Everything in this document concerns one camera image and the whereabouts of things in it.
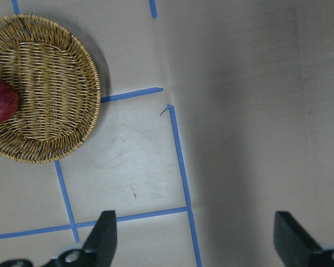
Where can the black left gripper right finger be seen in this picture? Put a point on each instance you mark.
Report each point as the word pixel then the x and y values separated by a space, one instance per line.
pixel 293 244

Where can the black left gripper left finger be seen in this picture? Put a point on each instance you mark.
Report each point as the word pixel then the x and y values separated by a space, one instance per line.
pixel 101 244

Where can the woven wicker basket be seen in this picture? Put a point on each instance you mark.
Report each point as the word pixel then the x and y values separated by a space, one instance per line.
pixel 58 85

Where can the dark red apple in basket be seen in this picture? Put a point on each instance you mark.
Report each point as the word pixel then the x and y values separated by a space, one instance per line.
pixel 9 101

